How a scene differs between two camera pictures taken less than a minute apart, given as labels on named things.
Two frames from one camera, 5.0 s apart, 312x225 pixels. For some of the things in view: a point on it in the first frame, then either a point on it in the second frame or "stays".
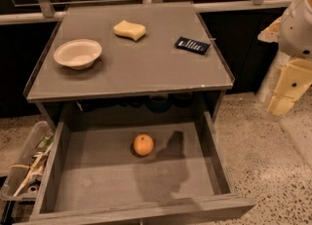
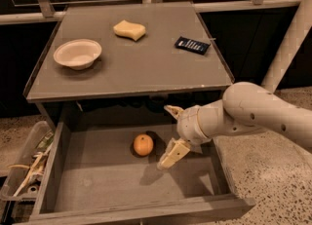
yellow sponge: [132, 29] stays
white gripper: [296, 30] to [188, 126]
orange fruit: [143, 144] stays
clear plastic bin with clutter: [24, 178] stays
